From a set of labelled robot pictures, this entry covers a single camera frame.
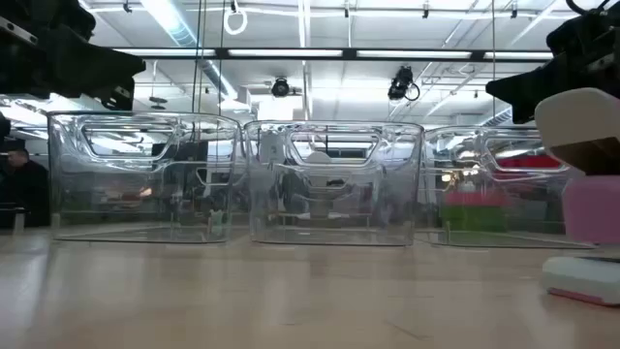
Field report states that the black camera with looped cable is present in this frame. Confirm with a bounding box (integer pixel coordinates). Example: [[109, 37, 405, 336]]
[[387, 65, 421, 104]]

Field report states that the person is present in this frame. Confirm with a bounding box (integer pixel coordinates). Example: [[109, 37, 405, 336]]
[[0, 146, 51, 229]]

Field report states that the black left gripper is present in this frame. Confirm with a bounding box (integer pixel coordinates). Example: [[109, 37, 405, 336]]
[[0, 0, 146, 111]]

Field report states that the pink stapler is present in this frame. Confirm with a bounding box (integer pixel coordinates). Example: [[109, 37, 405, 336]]
[[534, 86, 620, 308]]

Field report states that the white cable ring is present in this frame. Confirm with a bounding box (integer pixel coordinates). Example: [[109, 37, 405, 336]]
[[223, 6, 249, 37]]

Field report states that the red bin storage shelf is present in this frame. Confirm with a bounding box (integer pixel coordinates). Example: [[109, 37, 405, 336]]
[[497, 154, 564, 171]]

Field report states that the black aluminium rig frame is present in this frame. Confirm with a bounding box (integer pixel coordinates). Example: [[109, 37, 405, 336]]
[[109, 46, 554, 62]]

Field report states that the clear plastic bin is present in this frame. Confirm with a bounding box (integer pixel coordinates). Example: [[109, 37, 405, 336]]
[[421, 124, 598, 250], [46, 110, 242, 244], [243, 119, 426, 247]]

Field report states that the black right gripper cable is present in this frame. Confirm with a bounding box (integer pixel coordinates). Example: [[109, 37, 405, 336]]
[[565, 0, 612, 16]]

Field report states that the small round black camera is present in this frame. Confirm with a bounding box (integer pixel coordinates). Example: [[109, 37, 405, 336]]
[[269, 76, 291, 99]]

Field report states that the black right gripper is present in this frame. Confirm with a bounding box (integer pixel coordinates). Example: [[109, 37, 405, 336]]
[[485, 4, 620, 125]]

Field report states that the black hanging cable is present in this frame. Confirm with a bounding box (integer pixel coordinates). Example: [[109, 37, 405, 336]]
[[192, 0, 206, 115], [490, 0, 497, 120], [217, 0, 228, 117]]

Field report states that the silver ventilation duct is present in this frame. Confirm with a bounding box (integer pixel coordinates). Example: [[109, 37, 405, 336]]
[[139, 0, 239, 101], [481, 107, 513, 128]]

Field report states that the white bulb brass lamp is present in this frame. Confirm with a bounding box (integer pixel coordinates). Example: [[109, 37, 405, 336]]
[[302, 150, 340, 219]]

